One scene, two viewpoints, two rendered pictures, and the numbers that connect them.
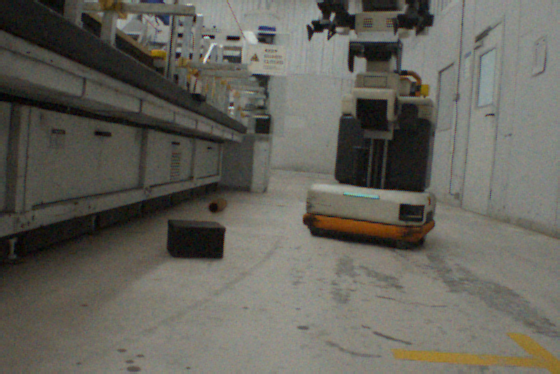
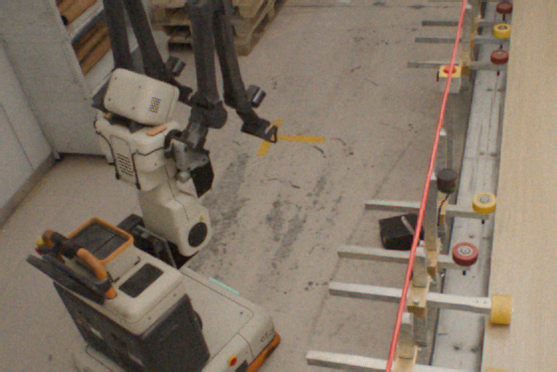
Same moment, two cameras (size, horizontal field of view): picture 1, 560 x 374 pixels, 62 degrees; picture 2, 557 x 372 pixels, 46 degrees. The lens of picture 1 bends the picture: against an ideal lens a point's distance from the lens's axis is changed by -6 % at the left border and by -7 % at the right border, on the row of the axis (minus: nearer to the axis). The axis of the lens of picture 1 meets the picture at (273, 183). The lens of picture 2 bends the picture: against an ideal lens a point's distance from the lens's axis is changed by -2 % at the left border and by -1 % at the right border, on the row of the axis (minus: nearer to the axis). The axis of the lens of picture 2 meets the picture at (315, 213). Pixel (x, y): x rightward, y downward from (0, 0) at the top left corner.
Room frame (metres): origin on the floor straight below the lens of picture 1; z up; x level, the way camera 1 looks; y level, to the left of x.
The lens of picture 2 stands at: (4.31, 0.61, 2.41)
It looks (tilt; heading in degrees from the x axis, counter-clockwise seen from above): 41 degrees down; 198
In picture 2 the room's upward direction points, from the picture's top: 9 degrees counter-clockwise
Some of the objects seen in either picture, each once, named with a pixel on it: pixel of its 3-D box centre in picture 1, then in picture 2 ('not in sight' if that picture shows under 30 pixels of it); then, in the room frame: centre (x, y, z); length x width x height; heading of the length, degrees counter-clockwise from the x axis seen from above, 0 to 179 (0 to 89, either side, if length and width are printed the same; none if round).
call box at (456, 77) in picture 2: not in sight; (450, 80); (2.26, 0.52, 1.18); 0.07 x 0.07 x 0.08; 87
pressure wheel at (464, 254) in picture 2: not in sight; (464, 262); (2.81, 0.60, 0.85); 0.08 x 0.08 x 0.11
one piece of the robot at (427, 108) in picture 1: (385, 135); (131, 297); (2.86, -0.63, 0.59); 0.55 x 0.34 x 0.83; 65
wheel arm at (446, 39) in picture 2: not in sight; (460, 40); (1.31, 0.53, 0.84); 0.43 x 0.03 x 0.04; 87
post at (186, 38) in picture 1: (185, 49); (440, 186); (2.52, 0.51, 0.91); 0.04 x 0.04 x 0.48; 87
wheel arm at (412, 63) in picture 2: (128, 8); (455, 65); (1.56, 0.52, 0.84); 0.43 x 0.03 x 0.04; 87
